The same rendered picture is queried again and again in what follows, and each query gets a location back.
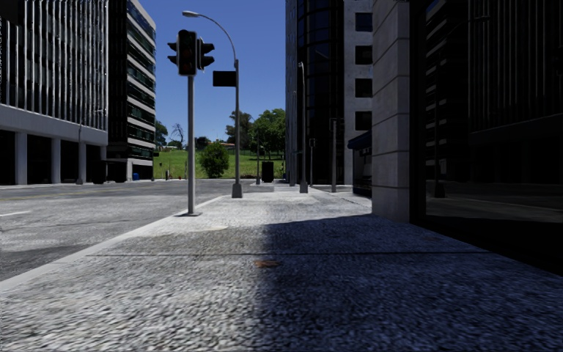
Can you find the trees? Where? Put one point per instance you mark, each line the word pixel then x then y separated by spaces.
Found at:
pixel 264 130
pixel 169 136

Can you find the pale stone building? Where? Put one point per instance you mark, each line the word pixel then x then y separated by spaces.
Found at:
pixel 462 110

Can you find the grey street lamp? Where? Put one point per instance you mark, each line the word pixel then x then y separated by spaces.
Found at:
pixel 237 132
pixel 79 149
pixel 303 132

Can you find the grey pole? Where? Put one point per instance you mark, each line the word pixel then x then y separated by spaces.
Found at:
pixel 334 154

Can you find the banded glass office building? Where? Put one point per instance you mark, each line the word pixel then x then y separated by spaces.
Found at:
pixel 132 88

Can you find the pale concrete building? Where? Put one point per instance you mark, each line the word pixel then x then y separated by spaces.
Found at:
pixel 53 66

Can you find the traffic light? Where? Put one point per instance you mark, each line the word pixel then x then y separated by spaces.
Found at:
pixel 191 132

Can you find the tree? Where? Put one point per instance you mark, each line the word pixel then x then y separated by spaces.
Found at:
pixel 214 159

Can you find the glass tower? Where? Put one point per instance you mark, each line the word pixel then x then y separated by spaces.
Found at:
pixel 325 88

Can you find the dark bin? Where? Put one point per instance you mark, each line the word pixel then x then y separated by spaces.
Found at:
pixel 267 171

